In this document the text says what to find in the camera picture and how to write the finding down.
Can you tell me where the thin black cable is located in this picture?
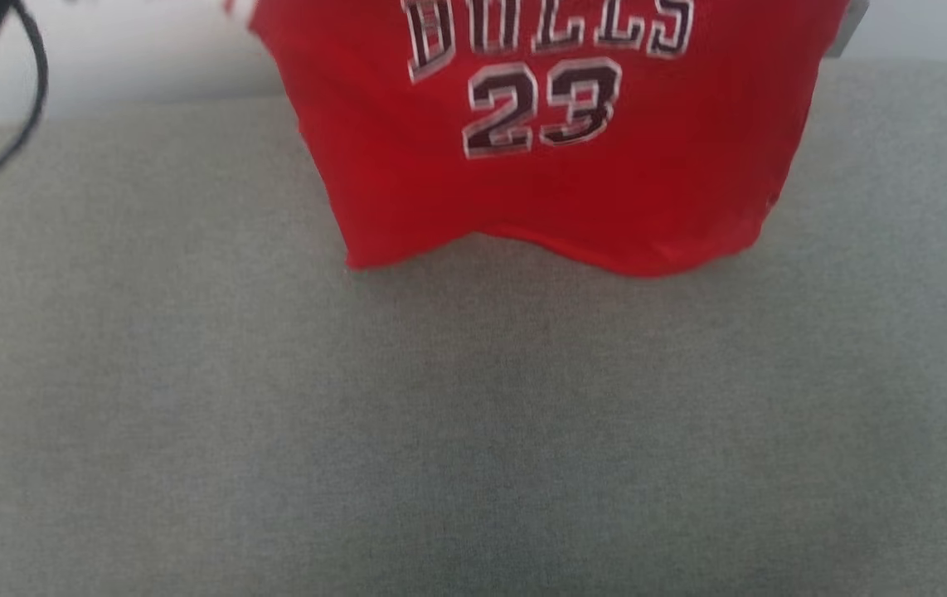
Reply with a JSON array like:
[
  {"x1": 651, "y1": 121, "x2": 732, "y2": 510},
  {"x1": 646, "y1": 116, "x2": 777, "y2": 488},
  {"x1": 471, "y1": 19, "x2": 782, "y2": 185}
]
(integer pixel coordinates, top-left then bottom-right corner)
[{"x1": 0, "y1": 0, "x2": 51, "y2": 189}]

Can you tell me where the red and white basketball jersey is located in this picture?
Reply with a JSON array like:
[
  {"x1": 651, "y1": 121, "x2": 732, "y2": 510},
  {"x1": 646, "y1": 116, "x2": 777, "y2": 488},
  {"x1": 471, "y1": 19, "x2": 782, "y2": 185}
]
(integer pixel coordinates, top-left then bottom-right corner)
[{"x1": 223, "y1": 0, "x2": 852, "y2": 279}]

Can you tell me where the grey-green fabric sofa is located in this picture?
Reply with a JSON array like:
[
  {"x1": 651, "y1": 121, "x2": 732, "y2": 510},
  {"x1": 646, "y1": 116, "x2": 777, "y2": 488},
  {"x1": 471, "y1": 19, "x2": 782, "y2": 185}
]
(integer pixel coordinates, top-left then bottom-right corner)
[{"x1": 0, "y1": 58, "x2": 947, "y2": 597}]

